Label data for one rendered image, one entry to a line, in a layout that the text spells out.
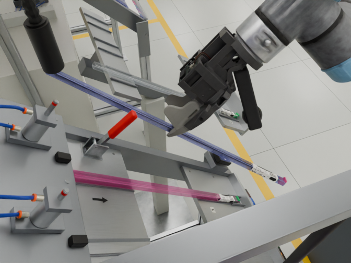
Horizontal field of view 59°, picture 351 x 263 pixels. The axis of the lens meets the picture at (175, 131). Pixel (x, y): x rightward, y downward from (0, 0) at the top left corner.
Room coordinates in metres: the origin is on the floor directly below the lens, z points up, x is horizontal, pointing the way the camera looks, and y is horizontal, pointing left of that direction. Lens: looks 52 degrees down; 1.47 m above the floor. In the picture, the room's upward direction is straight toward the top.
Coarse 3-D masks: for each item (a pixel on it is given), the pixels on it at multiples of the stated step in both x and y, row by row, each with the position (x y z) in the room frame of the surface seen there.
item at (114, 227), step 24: (72, 144) 0.30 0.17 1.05; (96, 168) 0.27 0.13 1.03; (120, 168) 0.29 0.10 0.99; (96, 192) 0.22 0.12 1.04; (120, 192) 0.24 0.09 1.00; (96, 216) 0.18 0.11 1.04; (120, 216) 0.19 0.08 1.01; (96, 240) 0.14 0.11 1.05; (120, 240) 0.15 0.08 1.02; (144, 240) 0.16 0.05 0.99
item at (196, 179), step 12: (180, 168) 0.38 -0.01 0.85; (192, 180) 0.35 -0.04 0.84; (204, 180) 0.37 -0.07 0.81; (216, 180) 0.39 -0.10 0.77; (228, 180) 0.41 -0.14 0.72; (216, 192) 0.35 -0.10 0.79; (228, 192) 0.37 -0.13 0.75; (204, 204) 0.29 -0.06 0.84; (216, 204) 0.31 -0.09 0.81; (228, 204) 0.32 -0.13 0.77; (240, 204) 0.34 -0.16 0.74; (204, 216) 0.26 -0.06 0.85; (216, 216) 0.27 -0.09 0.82; (264, 252) 0.22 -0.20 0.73
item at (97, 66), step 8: (96, 64) 0.50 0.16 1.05; (104, 72) 0.50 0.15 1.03; (112, 72) 0.50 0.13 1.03; (120, 72) 0.52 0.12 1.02; (128, 80) 0.52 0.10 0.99; (136, 80) 0.52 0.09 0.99; (144, 80) 0.54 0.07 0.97; (152, 88) 0.53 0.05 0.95; (160, 88) 0.54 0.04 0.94; (168, 88) 0.56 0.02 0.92
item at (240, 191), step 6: (234, 174) 0.43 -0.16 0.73; (234, 180) 0.41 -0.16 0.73; (234, 186) 0.40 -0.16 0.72; (240, 186) 0.39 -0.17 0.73; (240, 192) 0.38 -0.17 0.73; (246, 192) 0.38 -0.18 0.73; (240, 198) 0.36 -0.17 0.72; (246, 198) 0.36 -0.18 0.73; (246, 204) 0.34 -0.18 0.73; (252, 204) 0.34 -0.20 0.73; (270, 252) 0.23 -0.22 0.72; (276, 252) 0.22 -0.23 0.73; (276, 258) 0.21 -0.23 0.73; (282, 258) 0.21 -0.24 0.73
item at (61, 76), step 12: (60, 72) 0.42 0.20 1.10; (72, 84) 0.41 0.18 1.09; (84, 84) 0.41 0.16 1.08; (96, 96) 0.40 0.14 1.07; (108, 96) 0.40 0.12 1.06; (120, 108) 0.39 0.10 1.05; (132, 108) 0.39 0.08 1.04; (144, 120) 0.37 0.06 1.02; (156, 120) 0.37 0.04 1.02; (204, 144) 0.35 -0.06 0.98; (228, 156) 0.34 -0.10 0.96; (252, 168) 0.33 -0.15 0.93
